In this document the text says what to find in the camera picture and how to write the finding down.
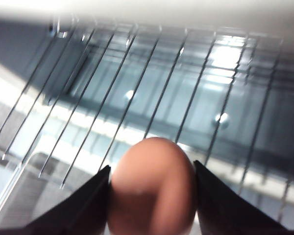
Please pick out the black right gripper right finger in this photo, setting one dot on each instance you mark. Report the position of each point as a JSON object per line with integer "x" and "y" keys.
{"x": 223, "y": 210}

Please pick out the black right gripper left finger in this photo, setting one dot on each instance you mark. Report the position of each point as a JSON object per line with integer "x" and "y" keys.
{"x": 83, "y": 210}

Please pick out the brown egg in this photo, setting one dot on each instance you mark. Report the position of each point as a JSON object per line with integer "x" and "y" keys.
{"x": 152, "y": 186}

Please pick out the cream Toshiba toaster oven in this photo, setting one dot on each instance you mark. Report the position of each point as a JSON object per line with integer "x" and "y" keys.
{"x": 161, "y": 12}

